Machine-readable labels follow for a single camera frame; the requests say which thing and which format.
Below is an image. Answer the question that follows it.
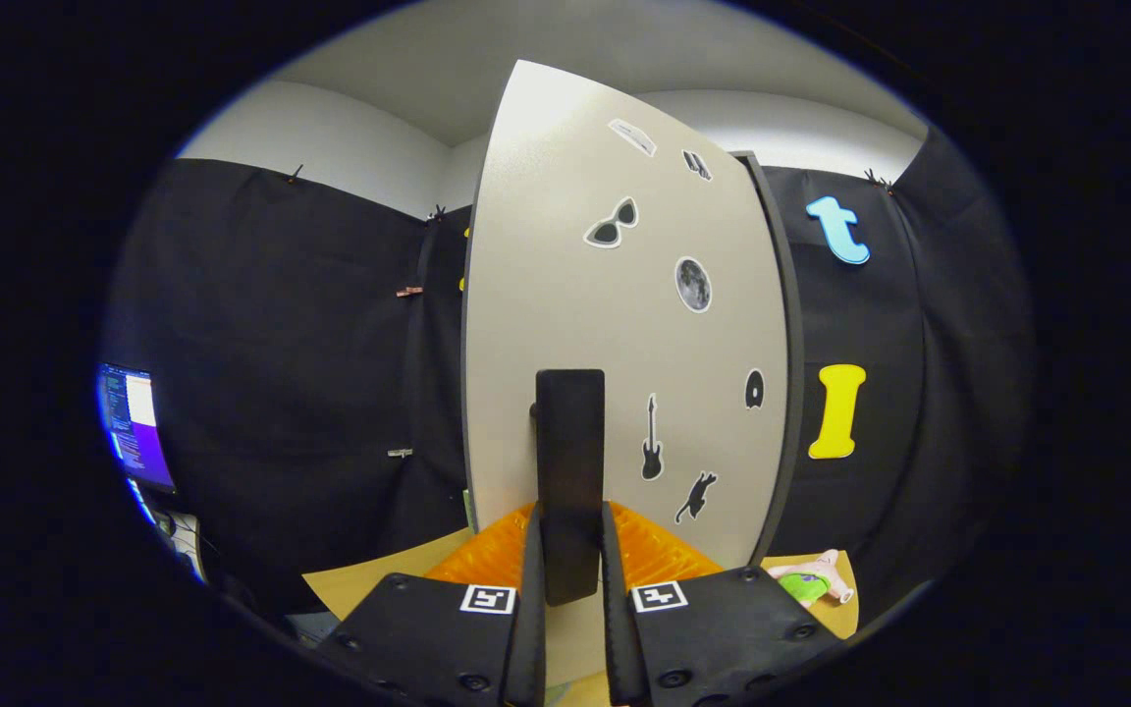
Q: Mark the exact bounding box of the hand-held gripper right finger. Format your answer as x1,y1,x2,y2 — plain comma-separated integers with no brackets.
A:
601,501,846,707

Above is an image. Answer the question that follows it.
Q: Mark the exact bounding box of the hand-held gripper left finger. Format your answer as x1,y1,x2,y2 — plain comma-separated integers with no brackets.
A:
315,501,549,707

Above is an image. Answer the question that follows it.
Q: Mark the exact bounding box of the black door handle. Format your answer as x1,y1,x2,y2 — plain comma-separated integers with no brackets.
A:
530,369,607,607

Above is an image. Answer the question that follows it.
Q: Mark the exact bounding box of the beige cabinet door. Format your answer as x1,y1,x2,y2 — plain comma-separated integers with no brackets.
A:
462,59,792,688

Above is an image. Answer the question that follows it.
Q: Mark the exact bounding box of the pink and green plush toy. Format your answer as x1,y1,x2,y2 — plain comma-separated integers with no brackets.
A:
777,550,856,607

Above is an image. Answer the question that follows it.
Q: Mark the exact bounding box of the grey cabinet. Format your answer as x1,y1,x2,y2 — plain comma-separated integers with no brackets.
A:
732,150,808,569

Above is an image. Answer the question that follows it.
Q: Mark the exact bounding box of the black backdrop cloth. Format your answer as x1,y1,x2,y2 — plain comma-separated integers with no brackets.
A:
99,128,1033,629

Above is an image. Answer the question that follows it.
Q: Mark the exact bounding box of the computer monitor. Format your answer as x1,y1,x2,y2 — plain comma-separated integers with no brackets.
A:
97,363,177,494

